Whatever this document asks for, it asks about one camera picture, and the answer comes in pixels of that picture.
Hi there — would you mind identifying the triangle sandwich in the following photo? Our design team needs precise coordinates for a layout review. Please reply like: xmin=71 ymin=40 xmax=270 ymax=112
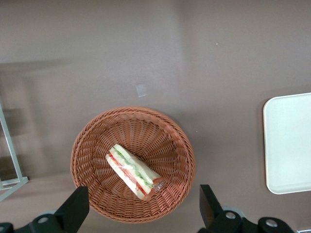
xmin=105 ymin=143 xmax=165 ymax=201

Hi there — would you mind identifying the round brown wicker basket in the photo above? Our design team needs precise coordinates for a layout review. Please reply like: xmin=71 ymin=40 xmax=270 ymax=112
xmin=70 ymin=106 xmax=196 ymax=223

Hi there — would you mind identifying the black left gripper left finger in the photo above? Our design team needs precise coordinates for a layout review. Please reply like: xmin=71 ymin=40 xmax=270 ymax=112
xmin=28 ymin=185 xmax=90 ymax=233

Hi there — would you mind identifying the silver metal wire rack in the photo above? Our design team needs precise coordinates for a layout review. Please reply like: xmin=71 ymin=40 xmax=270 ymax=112
xmin=0 ymin=101 xmax=30 ymax=202

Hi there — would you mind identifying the beige plastic tray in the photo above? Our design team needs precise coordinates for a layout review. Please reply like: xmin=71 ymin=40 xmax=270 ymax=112
xmin=262 ymin=92 xmax=311 ymax=195

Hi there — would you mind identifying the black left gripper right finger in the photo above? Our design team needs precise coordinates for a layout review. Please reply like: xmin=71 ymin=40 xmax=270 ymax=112
xmin=197 ymin=184 xmax=246 ymax=233

